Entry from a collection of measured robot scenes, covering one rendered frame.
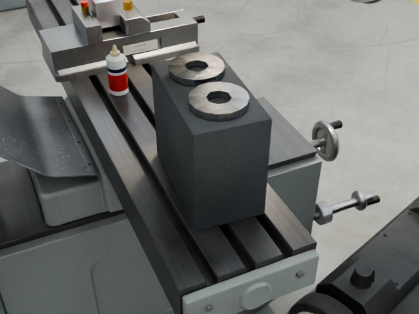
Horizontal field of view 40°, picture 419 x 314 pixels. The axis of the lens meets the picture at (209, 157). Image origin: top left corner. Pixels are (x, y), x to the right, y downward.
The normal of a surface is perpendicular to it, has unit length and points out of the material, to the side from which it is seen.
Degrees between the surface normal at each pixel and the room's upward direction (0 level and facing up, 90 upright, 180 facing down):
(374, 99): 0
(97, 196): 90
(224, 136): 90
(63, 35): 0
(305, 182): 90
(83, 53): 90
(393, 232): 0
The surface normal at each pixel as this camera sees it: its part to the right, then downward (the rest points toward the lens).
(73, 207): 0.41, 0.56
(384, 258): 0.00, -0.79
